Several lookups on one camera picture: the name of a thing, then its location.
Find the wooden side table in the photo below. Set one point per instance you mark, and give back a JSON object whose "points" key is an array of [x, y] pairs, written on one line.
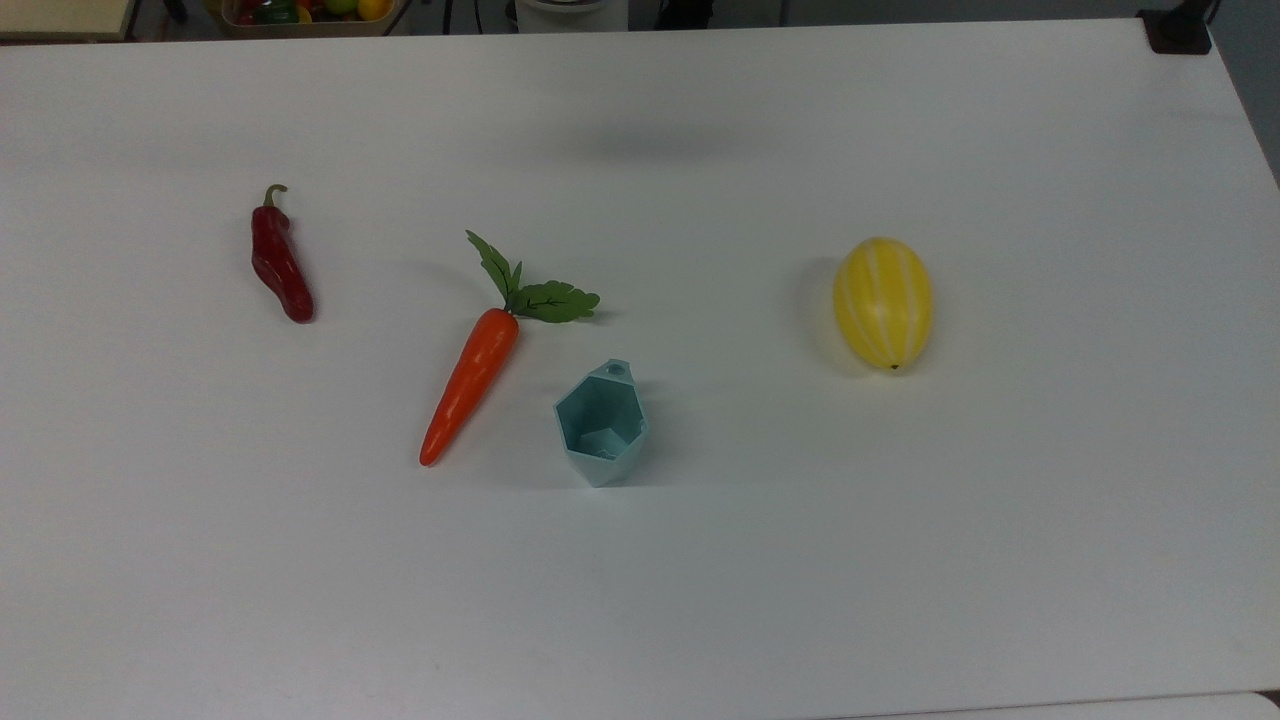
{"points": [[60, 18]]}

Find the light blue hexagonal mug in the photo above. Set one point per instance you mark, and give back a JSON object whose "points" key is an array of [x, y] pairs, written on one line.
{"points": [[611, 468]]}

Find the black table clamp mount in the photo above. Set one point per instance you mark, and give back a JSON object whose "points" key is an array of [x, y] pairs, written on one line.
{"points": [[1178, 35]]}

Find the orange toy carrot with leaves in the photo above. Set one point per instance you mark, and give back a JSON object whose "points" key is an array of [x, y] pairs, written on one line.
{"points": [[480, 365]]}

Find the yellow striped toy melon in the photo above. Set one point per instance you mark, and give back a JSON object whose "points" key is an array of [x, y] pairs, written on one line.
{"points": [[884, 305]]}

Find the red toy chili pepper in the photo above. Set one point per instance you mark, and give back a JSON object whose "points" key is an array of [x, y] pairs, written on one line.
{"points": [[280, 265]]}

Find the basket of toy fruits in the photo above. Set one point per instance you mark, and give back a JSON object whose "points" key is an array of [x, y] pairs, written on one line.
{"points": [[300, 24]]}

